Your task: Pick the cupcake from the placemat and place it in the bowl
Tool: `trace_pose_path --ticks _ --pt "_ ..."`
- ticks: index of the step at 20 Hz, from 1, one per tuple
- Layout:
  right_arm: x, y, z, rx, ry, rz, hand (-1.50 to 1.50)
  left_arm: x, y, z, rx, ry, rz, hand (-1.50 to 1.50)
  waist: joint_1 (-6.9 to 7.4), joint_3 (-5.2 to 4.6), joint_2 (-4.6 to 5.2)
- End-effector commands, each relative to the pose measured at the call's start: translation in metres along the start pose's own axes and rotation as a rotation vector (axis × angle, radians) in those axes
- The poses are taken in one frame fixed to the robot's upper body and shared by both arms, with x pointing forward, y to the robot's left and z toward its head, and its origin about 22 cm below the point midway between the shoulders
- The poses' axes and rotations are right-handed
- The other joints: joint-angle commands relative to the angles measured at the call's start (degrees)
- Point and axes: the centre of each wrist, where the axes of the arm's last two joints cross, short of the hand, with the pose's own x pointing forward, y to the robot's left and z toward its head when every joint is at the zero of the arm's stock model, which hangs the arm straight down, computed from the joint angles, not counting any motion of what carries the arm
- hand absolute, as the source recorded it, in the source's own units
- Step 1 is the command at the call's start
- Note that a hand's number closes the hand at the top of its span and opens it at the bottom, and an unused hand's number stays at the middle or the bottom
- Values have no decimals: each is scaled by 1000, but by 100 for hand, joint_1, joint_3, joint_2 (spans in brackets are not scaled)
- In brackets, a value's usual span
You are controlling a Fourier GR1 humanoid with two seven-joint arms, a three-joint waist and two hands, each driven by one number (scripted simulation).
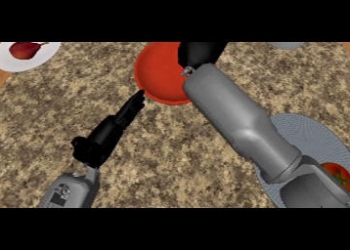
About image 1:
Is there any red tomato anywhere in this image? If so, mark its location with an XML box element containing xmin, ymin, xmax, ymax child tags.
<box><xmin>320</xmin><ymin>161</ymin><xmax>350</xmax><ymax>194</ymax></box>

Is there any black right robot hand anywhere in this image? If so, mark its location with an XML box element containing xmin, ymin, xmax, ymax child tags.
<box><xmin>176</xmin><ymin>41</ymin><xmax>228</xmax><ymax>69</ymax></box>

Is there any dark red pear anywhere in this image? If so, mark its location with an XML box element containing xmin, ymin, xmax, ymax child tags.
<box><xmin>8</xmin><ymin>41</ymin><xmax>50</xmax><ymax>61</ymax></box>

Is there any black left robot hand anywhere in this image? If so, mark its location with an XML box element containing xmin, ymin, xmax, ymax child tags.
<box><xmin>70</xmin><ymin>89</ymin><xmax>147</xmax><ymax>170</ymax></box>

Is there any white plate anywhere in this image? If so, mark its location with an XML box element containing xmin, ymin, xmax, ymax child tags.
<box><xmin>0</xmin><ymin>41</ymin><xmax>62</xmax><ymax>73</ymax></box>

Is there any pale grey round object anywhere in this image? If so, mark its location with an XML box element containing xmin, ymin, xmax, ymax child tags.
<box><xmin>265</xmin><ymin>41</ymin><xmax>308</xmax><ymax>51</ymax></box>

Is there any grey round placemat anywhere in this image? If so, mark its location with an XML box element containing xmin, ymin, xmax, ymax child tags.
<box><xmin>253</xmin><ymin>112</ymin><xmax>350</xmax><ymax>209</ymax></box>

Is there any red bowl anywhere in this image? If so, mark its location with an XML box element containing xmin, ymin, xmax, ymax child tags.
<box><xmin>133</xmin><ymin>41</ymin><xmax>194</xmax><ymax>105</ymax></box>

